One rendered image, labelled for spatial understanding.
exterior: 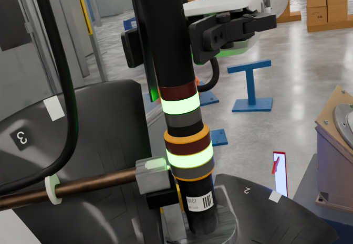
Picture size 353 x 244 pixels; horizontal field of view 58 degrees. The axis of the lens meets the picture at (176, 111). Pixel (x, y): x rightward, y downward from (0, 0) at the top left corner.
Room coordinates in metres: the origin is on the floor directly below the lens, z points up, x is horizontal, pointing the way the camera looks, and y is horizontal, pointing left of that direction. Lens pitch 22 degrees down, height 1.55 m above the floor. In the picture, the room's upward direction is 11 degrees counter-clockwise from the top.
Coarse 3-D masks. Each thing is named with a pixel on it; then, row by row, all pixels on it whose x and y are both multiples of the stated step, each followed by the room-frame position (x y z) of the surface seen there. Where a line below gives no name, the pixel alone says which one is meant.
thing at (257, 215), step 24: (216, 192) 0.47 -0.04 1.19; (240, 192) 0.47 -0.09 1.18; (264, 192) 0.47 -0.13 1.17; (240, 216) 0.41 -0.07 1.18; (264, 216) 0.41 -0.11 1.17; (288, 216) 0.41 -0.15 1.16; (312, 216) 0.42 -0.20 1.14; (240, 240) 0.36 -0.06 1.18; (264, 240) 0.35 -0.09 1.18; (288, 240) 0.36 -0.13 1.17; (312, 240) 0.36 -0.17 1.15
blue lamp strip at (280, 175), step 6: (276, 156) 0.56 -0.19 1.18; (282, 156) 0.55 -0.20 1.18; (282, 162) 0.55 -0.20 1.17; (282, 168) 0.55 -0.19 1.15; (276, 174) 0.56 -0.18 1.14; (282, 174) 0.55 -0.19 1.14; (276, 180) 0.56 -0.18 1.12; (282, 180) 0.55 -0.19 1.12; (276, 186) 0.56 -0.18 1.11; (282, 186) 0.56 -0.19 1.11; (282, 192) 0.56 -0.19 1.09
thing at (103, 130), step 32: (96, 96) 0.40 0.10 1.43; (128, 96) 0.40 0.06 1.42; (0, 128) 0.36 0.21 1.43; (32, 128) 0.36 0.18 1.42; (64, 128) 0.36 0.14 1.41; (96, 128) 0.36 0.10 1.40; (128, 128) 0.37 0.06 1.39; (0, 160) 0.34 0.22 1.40; (32, 160) 0.34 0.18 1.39; (96, 160) 0.33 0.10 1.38; (128, 160) 0.33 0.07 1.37; (96, 192) 0.31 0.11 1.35; (128, 192) 0.31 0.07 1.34; (32, 224) 0.30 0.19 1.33; (64, 224) 0.29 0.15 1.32; (96, 224) 0.29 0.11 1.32; (128, 224) 0.28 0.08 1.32; (160, 224) 0.28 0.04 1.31
